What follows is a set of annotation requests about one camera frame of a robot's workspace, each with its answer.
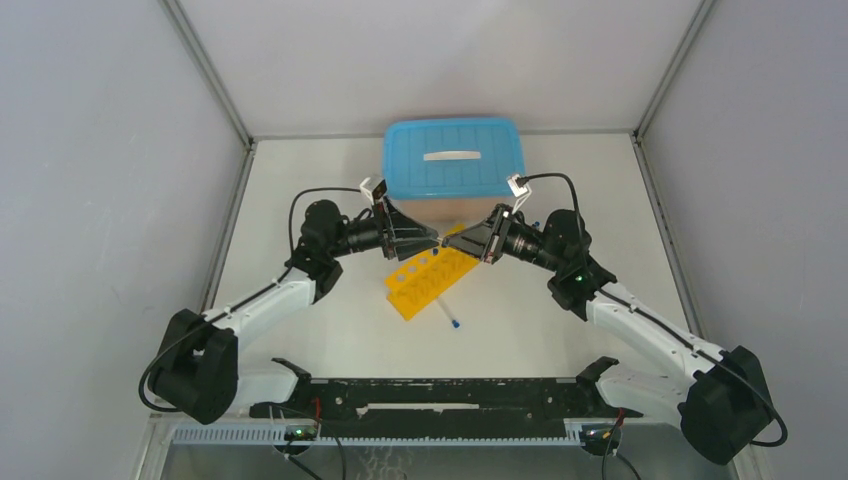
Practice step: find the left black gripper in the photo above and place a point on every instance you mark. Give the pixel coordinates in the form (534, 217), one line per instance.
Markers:
(396, 231)

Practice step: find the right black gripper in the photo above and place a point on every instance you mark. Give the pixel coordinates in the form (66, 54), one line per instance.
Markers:
(488, 238)

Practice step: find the yellow test tube rack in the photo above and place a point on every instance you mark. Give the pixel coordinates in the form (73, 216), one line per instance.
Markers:
(424, 278)

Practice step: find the blue plastic box lid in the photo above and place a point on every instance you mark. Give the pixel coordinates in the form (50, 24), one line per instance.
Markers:
(447, 158)

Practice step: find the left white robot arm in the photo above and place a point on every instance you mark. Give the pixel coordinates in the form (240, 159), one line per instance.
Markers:
(199, 369)

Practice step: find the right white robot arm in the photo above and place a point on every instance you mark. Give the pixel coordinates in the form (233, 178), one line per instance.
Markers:
(717, 398)

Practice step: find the pink plastic storage box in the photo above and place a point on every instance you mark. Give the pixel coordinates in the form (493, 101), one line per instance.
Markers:
(450, 210)

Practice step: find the blue-capped tube bundle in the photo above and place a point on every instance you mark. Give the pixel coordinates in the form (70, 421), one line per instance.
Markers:
(449, 313)

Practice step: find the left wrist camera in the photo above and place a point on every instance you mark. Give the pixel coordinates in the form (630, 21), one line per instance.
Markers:
(373, 189)

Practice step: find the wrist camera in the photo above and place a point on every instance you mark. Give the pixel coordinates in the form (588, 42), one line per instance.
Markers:
(373, 189)
(520, 189)

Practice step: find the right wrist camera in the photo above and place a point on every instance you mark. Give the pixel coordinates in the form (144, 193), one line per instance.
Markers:
(520, 189)

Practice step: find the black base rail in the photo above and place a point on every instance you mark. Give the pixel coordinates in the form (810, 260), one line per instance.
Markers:
(487, 409)

